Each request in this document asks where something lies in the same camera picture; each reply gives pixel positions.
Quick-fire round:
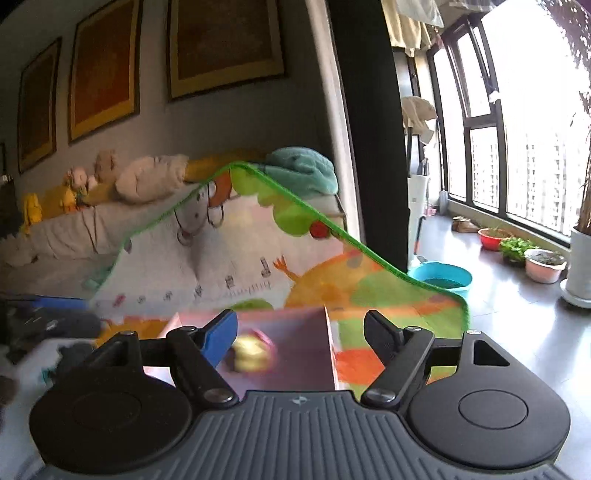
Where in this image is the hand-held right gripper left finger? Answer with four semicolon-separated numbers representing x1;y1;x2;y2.
92;308;240;409

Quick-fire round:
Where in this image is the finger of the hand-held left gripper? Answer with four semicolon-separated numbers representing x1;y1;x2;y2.
0;310;103;344
7;296;90;312

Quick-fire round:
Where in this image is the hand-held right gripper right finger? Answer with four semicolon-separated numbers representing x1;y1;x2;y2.
361;310;511;409

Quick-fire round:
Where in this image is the pink yellow rattle toy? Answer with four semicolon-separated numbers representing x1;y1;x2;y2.
231;329;278;374

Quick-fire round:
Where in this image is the black plush toy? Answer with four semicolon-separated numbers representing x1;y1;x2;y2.
55;344;100;377

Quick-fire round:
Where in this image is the pink cardboard box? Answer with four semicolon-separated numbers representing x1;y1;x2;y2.
143;305;345;393

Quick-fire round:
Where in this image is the grey covered sofa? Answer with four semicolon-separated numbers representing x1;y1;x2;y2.
0;152;345;296

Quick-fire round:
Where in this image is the printed cartoon play mat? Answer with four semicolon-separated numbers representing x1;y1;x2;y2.
90;161;472;402

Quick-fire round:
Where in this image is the blue plastic basin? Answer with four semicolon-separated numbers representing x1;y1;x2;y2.
409;261;474;296

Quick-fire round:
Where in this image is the large yellow plush toy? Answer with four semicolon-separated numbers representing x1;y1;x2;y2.
21;193;44;232

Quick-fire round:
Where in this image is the white tall bin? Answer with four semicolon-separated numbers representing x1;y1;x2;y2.
406;173;432;273

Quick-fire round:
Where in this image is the brown plush toy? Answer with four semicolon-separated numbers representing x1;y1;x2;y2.
95;150;118;185

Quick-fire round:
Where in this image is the red plastic basin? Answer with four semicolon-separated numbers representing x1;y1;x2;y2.
478;227;511;251

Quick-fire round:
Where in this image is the cream pillow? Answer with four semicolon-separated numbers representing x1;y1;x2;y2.
115;154;190;204

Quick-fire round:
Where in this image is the green potted plant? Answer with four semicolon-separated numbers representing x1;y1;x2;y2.
499;236;539;267

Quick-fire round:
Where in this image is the pink flower pot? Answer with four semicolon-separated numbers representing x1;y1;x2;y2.
524;249;568;284

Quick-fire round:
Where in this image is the green towel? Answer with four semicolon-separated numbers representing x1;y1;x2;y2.
265;147;340;197

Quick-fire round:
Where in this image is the gold framed picture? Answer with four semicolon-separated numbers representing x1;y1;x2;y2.
68;0;141;145
166;0;287;102
17;37;63;174

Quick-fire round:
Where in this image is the white tall plant pot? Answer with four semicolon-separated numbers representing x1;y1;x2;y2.
561;226;591;308

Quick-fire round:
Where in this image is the hanging cream cloth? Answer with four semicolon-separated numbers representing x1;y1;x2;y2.
400;96;438;145

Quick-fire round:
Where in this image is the cream curtain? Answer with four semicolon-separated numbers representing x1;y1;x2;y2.
383;0;446;58

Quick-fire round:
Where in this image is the black window frame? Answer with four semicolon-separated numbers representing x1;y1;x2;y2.
427;0;591;250

